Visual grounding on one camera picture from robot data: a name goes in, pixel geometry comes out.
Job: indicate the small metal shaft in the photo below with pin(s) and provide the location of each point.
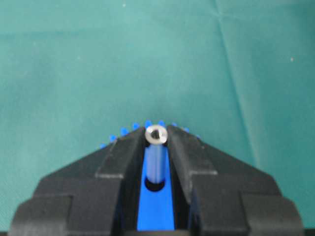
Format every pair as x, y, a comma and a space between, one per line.
156, 136

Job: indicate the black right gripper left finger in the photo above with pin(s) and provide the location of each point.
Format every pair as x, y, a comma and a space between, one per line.
97, 195

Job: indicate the green table cloth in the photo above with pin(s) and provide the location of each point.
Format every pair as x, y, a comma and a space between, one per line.
240, 74

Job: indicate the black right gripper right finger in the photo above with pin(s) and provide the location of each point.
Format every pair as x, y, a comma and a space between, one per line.
215, 194

